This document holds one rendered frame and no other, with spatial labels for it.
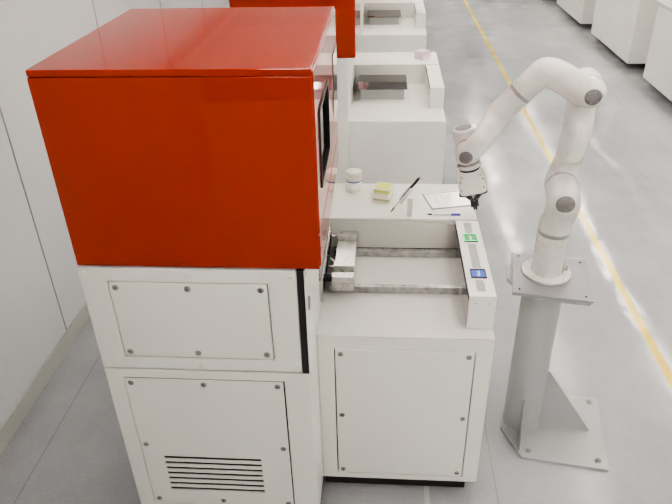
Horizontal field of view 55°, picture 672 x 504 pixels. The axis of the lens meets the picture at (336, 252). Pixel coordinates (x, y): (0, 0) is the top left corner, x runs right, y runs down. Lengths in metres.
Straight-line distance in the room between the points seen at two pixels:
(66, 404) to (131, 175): 1.85
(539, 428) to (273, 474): 1.29
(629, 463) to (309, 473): 1.43
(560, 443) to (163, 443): 1.72
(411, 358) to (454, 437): 0.43
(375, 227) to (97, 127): 1.32
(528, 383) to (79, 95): 2.10
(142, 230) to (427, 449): 1.42
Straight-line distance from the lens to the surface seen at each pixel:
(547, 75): 2.34
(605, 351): 3.76
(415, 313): 2.42
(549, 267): 2.64
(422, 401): 2.51
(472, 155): 2.35
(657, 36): 8.10
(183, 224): 1.92
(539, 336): 2.80
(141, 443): 2.56
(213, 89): 1.74
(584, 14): 10.89
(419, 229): 2.77
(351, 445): 2.69
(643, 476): 3.18
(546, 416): 3.19
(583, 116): 2.43
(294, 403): 2.27
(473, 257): 2.52
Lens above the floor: 2.26
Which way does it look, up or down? 31 degrees down
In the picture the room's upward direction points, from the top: 2 degrees counter-clockwise
